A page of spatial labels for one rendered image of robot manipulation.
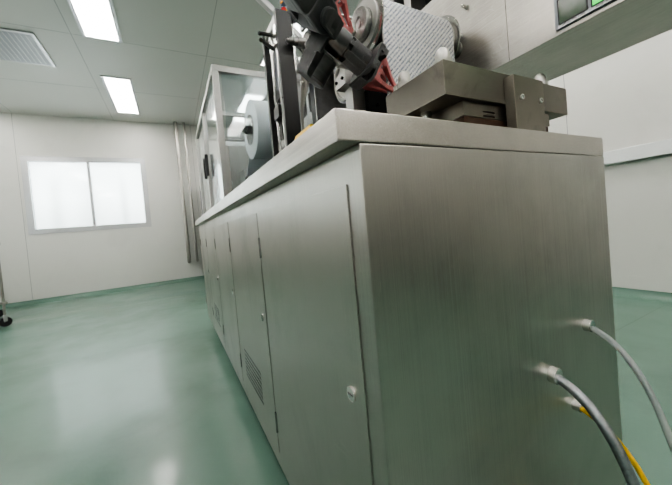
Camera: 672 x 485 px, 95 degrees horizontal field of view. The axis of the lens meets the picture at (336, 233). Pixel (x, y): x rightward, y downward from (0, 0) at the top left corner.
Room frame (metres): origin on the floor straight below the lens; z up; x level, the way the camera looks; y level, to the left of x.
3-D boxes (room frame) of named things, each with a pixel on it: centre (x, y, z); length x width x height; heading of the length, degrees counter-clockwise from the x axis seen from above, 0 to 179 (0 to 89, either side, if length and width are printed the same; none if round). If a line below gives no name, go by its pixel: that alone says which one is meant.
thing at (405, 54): (0.78, -0.25, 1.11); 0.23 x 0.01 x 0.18; 118
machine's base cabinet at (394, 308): (1.64, 0.28, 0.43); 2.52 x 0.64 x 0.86; 28
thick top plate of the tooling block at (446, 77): (0.70, -0.35, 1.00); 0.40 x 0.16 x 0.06; 118
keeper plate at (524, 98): (0.62, -0.40, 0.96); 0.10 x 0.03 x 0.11; 118
